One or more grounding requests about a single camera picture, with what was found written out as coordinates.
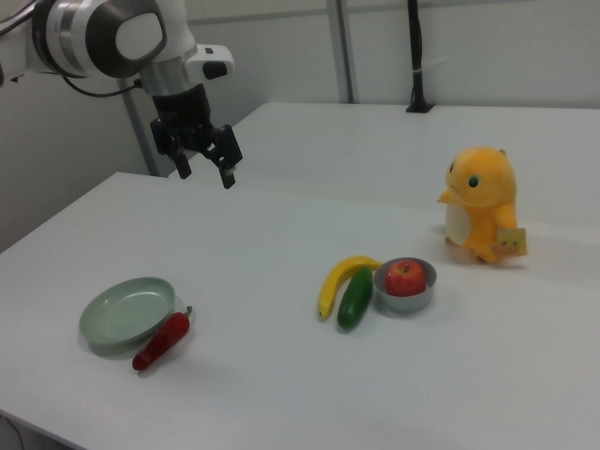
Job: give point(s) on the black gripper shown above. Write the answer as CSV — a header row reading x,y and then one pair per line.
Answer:
x,y
183,117

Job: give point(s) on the red apple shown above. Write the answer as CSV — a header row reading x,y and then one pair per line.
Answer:
x,y
405,280

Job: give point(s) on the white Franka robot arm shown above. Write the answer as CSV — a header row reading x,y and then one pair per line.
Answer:
x,y
84,33

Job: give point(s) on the light green plate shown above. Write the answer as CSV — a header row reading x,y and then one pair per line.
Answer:
x,y
124,314

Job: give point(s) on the yellow banana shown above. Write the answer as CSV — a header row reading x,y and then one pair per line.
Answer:
x,y
333,281

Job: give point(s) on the red chili pepper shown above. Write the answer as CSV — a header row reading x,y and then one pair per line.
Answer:
x,y
161,340

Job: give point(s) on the green cucumber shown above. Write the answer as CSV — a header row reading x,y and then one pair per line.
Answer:
x,y
354,300

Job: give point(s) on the grey bowl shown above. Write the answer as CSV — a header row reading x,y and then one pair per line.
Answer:
x,y
405,304

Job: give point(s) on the orange plush toy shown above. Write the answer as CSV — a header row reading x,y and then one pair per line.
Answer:
x,y
483,206

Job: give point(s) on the yellow plush toy tag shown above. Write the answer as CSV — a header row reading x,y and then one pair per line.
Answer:
x,y
512,243

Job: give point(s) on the grey partition post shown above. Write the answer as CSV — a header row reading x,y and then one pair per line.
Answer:
x,y
341,56
136,122

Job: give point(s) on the black camera pole with base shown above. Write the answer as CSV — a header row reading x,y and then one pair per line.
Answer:
x,y
416,47

